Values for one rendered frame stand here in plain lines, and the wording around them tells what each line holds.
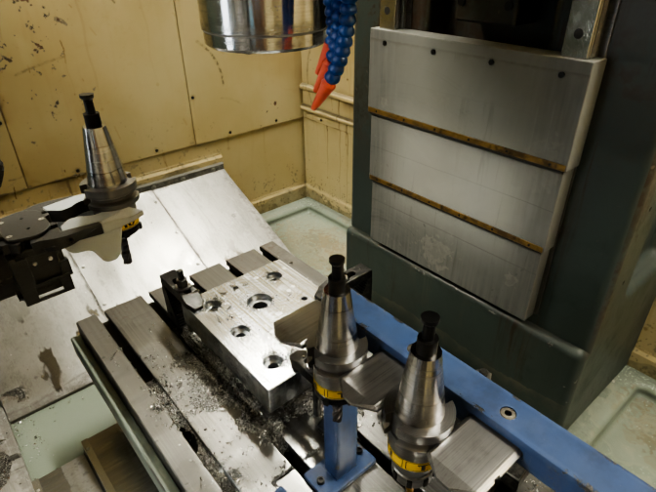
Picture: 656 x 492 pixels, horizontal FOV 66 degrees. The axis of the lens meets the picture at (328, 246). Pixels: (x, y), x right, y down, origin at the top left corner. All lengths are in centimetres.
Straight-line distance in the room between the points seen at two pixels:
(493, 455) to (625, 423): 101
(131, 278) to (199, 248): 23
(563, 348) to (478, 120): 49
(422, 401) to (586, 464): 13
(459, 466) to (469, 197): 70
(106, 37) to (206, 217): 60
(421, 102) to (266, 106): 98
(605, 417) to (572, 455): 93
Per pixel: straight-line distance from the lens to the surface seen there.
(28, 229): 63
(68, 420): 139
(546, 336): 114
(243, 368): 85
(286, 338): 55
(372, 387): 50
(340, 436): 73
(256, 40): 62
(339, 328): 49
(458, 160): 106
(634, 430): 145
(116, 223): 63
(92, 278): 160
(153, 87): 175
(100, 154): 63
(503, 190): 102
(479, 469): 46
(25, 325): 155
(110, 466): 111
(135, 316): 115
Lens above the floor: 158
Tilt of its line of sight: 32 degrees down
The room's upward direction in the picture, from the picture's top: 1 degrees counter-clockwise
